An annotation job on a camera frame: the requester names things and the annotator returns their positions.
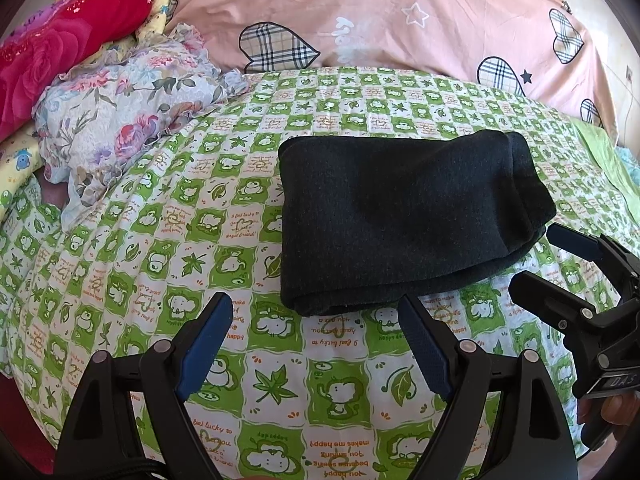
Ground light blue cloth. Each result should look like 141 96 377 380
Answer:
615 146 640 185

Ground red floral blanket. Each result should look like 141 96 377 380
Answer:
1 0 153 139

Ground green patterned quilt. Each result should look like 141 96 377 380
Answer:
1 68 639 479

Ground person's right hand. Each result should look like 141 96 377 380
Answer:
577 391 640 442

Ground black pants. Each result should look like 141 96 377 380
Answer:
278 130 556 316

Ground white floral pillow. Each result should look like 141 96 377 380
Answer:
32 24 248 230

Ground pink plaid-heart duvet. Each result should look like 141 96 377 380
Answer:
168 0 616 133

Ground plain green sheet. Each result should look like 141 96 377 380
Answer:
570 118 639 222

